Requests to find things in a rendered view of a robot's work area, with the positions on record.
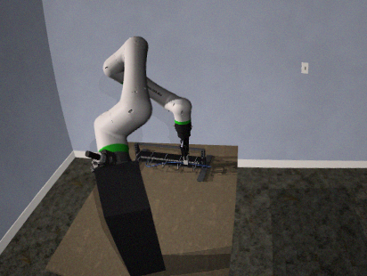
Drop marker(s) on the black metal rack frame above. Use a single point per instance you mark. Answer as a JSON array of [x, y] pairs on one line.
[[157, 158]]

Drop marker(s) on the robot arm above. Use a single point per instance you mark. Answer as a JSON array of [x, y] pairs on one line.
[[134, 108]]

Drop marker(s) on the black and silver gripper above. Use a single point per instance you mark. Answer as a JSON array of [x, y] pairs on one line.
[[184, 146]]

